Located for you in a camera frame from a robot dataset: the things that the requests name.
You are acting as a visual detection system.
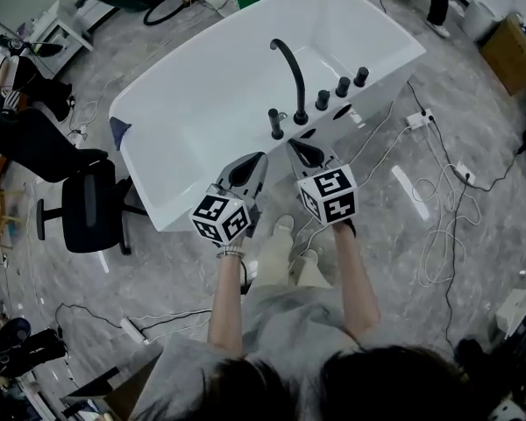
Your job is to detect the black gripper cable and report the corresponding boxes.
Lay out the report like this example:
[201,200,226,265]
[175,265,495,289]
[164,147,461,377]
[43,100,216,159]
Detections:
[239,259,259,296]

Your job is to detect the black hose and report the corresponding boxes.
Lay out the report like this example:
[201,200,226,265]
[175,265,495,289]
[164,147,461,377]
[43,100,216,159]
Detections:
[143,0,192,26]

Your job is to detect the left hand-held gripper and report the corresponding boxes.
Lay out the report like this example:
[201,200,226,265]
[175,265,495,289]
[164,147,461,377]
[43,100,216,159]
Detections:
[190,150,270,247]

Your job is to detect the grey cloth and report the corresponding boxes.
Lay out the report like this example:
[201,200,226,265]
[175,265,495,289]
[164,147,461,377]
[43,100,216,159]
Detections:
[108,116,133,151]

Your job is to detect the cardboard box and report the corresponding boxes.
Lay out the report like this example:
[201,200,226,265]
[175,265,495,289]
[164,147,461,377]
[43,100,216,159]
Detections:
[480,13,526,96]

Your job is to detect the black bag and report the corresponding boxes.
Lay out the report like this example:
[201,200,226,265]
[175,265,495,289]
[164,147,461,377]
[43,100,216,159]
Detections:
[0,317,68,379]

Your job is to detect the white toilet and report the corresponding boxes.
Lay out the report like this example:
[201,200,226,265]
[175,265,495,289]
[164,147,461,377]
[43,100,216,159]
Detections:
[462,0,517,41]

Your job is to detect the white power strip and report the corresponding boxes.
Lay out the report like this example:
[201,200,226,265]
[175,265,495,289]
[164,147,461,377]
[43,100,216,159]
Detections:
[405,108,436,132]
[119,317,151,346]
[454,161,478,184]

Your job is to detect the black cylindrical peg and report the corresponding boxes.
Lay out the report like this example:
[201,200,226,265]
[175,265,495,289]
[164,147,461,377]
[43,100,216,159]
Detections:
[267,108,286,140]

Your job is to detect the black jacket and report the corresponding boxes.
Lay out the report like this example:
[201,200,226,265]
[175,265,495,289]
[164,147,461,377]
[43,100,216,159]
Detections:
[0,107,110,184]

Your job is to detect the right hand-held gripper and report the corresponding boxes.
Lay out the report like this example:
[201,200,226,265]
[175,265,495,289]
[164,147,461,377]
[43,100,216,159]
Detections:
[285,138,359,235]

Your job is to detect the person's right forearm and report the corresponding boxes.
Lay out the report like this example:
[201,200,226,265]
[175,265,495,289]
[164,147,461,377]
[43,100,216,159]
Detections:
[331,224,381,342]

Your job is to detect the white bathtub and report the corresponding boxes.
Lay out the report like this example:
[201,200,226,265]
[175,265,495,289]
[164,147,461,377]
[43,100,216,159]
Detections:
[108,0,427,232]

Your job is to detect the long black cable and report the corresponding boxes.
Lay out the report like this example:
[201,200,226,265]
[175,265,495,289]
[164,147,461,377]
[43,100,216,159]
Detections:
[406,81,523,359]

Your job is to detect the person's left forearm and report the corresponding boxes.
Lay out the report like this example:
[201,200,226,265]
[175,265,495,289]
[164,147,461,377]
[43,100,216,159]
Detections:
[206,254,246,360]

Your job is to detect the black office chair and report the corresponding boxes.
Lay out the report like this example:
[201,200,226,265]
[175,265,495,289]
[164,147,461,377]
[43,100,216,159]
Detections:
[35,160,149,256]

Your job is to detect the grey shirt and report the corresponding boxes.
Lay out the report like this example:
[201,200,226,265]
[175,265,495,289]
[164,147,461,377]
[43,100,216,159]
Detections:
[129,285,466,421]

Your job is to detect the beige trousers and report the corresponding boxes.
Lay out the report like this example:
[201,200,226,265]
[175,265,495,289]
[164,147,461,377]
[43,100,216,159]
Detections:
[248,225,335,289]

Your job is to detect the black curved faucet spout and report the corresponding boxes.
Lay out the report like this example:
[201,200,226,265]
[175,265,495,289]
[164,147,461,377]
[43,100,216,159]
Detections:
[270,38,310,126]

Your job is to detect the white box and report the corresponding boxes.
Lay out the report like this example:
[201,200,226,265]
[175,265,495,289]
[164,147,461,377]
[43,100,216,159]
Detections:
[494,287,526,338]

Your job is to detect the white coiled cable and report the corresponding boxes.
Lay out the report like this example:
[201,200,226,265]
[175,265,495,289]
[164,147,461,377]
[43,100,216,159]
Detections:
[411,125,483,287]

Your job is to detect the white side table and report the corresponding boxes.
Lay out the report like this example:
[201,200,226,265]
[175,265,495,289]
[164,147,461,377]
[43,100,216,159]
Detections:
[25,0,94,56]

